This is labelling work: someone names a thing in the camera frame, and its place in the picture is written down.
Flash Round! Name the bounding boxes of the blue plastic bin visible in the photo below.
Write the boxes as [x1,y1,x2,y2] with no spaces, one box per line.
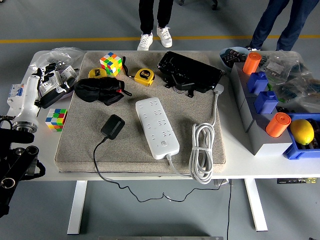
[282,112,320,161]

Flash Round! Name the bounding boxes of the blue block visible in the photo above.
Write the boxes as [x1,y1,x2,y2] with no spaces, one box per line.
[246,71,269,95]
[253,90,279,115]

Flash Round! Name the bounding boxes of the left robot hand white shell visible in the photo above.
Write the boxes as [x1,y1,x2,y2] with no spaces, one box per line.
[13,61,76,125]

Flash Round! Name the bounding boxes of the clear bag of components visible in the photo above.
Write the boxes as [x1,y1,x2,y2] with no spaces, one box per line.
[274,74,320,113]
[258,51,313,83]

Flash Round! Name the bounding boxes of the white power strip cable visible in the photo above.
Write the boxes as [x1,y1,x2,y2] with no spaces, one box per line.
[165,92,216,185]

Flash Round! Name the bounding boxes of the colourful puzzle cube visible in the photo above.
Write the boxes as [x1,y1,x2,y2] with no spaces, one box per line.
[45,108,68,132]
[99,51,123,77]

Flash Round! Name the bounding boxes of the white circuit breaker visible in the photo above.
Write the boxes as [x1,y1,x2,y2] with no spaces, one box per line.
[6,83,28,111]

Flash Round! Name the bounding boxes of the white power strip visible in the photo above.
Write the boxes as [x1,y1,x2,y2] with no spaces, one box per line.
[134,96,180,160]

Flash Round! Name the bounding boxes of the black table control panel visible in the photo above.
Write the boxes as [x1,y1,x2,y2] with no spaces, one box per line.
[276,177,318,185]

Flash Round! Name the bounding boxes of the black fabric pouch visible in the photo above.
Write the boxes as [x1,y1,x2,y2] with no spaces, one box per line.
[73,76,133,106]

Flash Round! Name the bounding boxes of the black circuit boards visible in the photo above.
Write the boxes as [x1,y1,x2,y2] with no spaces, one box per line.
[221,49,248,63]

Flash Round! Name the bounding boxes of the black hanging cable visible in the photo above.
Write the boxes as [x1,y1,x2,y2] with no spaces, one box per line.
[226,179,233,240]

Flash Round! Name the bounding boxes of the grey-brown mat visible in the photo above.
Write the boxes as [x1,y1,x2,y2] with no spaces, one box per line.
[54,51,227,175]

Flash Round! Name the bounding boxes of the grey block holder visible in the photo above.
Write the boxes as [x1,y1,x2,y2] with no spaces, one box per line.
[229,61,293,156]

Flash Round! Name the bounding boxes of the orange cylinder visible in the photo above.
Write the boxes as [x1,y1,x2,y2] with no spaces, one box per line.
[265,112,292,138]
[242,51,263,75]

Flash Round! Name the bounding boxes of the white table leg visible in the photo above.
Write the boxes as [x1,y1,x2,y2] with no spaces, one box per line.
[66,179,88,236]
[243,178,269,232]

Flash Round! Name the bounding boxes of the grey under-table box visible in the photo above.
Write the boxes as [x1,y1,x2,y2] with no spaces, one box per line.
[213,178,233,187]

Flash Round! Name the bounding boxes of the person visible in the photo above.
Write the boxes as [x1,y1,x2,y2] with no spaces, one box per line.
[244,0,320,52]
[136,0,175,52]

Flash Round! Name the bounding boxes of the white three-pin plug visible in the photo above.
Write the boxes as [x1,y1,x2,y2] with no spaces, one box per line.
[212,83,225,96]

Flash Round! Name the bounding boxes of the white wall socket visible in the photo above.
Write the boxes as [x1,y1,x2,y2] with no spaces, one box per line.
[39,72,63,96]
[58,66,79,86]

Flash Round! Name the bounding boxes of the black plastic tray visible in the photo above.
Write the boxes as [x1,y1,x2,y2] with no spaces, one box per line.
[156,51,225,98]

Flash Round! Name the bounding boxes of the yellow lemon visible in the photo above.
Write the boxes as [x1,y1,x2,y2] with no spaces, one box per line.
[289,119,315,146]

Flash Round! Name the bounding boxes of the yellow tape measure black strap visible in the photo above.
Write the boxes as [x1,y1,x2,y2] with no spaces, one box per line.
[121,56,156,87]

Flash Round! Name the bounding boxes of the black plug adapter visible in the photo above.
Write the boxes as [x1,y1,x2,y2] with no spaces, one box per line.
[100,114,126,140]

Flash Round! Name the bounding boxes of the light blue bowl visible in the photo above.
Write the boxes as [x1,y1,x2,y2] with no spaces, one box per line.
[219,46,251,70]

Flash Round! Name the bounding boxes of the clear bag of screws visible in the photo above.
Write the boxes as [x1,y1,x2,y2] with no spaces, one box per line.
[28,47,85,78]

